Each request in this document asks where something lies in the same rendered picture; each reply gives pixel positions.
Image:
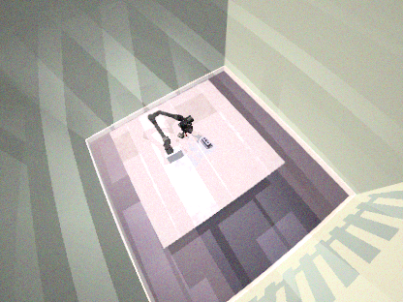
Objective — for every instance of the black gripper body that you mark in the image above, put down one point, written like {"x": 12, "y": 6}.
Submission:
{"x": 181, "y": 135}

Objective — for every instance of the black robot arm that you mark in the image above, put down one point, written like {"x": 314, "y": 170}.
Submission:
{"x": 167, "y": 142}

